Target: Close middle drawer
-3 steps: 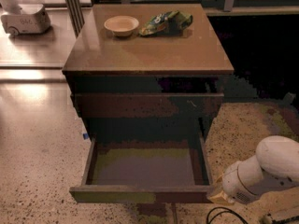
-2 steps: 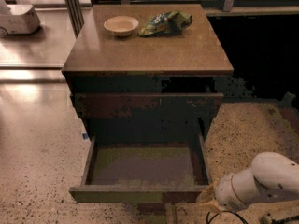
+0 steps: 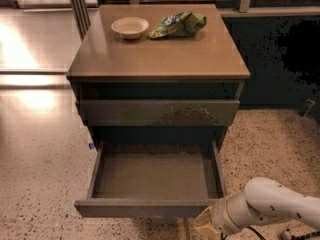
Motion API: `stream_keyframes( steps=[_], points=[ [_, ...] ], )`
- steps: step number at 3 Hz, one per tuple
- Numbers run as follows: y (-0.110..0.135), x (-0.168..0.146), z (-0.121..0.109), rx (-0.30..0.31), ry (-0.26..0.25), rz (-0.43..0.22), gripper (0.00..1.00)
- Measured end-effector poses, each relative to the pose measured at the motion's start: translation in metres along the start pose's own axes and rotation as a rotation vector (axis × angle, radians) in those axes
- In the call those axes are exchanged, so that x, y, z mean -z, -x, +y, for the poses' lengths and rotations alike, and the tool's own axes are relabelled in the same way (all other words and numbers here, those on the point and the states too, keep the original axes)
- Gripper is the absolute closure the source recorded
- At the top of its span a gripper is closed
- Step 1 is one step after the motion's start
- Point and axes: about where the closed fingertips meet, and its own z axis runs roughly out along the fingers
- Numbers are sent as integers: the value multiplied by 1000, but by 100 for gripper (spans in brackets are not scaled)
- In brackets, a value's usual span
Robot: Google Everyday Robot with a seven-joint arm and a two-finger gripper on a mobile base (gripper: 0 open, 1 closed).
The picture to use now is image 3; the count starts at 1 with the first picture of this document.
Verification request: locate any drawer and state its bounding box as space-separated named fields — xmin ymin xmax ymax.
xmin=74 ymin=141 xmax=226 ymax=219

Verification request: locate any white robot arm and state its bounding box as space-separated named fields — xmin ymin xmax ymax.
xmin=193 ymin=177 xmax=320 ymax=237

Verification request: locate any brown wooden drawer cabinet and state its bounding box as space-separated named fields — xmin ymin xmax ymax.
xmin=67 ymin=4 xmax=250 ymax=152

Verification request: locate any power strip on floor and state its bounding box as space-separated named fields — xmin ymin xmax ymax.
xmin=280 ymin=229 xmax=320 ymax=240

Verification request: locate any blue tape piece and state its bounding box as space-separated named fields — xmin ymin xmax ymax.
xmin=88 ymin=142 xmax=95 ymax=150

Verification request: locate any green chip bag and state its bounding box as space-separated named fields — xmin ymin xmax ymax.
xmin=149 ymin=11 xmax=207 ymax=39

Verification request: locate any white ceramic bowl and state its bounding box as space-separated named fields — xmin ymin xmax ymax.
xmin=111 ymin=17 xmax=149 ymax=40

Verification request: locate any black cable on floor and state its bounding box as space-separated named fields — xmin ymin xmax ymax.
xmin=220 ymin=225 xmax=267 ymax=240

